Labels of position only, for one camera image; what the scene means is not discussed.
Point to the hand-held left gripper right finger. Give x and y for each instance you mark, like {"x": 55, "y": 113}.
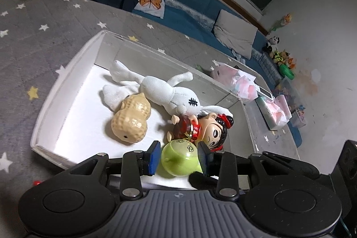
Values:
{"x": 203, "y": 158}

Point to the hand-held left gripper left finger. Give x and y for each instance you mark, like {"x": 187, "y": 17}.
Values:
{"x": 154, "y": 157}

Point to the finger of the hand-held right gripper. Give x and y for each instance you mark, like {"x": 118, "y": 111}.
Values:
{"x": 301, "y": 167}

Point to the green ball toy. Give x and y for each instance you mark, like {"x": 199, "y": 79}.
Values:
{"x": 178, "y": 157}

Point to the black-haired doll figure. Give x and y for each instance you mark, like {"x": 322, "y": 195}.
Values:
{"x": 214, "y": 132}

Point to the tan peanut toy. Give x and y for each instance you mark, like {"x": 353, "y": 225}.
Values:
{"x": 131, "y": 121}

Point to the white plush rabbit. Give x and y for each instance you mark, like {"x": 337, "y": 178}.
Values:
{"x": 156, "y": 87}

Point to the white cardboard box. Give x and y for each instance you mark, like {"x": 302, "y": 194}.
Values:
{"x": 83, "y": 121}

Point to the pink white tissue pack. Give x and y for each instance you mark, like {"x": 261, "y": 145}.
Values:
{"x": 274, "y": 109}

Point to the clear plastic storage box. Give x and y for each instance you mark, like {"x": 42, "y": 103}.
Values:
{"x": 291, "y": 98}

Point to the pink plastic bag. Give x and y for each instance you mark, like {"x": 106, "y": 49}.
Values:
{"x": 237, "y": 81}

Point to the green plastic toy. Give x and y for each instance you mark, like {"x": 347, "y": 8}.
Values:
{"x": 287, "y": 70}

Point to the orange fox plush toy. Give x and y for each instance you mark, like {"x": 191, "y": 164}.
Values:
{"x": 291, "y": 62}

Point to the yellow green plush toy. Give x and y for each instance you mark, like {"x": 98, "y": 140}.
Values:
{"x": 280, "y": 57}

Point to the panda plush toy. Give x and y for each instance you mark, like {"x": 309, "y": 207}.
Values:
{"x": 271, "y": 44}

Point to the white cushion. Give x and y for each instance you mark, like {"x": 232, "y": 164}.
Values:
{"x": 235, "y": 31}

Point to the grey star-print tablecloth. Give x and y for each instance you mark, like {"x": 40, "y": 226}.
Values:
{"x": 41, "y": 31}

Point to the yellow wall toy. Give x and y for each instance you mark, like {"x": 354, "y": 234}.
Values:
{"x": 284, "y": 21}

